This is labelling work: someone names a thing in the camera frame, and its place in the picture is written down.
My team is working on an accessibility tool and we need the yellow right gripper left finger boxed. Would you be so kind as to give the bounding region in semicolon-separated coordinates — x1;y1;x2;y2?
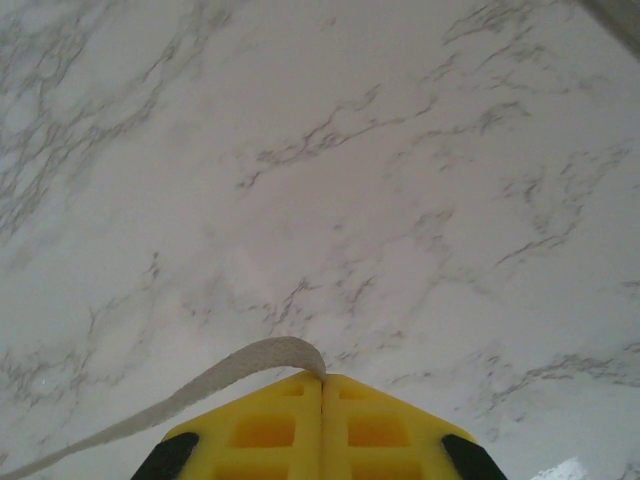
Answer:
130;372;324;480

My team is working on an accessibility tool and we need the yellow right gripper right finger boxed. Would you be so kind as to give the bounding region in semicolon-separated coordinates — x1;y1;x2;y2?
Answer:
322;372;512;480

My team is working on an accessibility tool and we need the white shoelace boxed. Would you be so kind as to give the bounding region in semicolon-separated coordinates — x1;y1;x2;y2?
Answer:
0;337;329;480

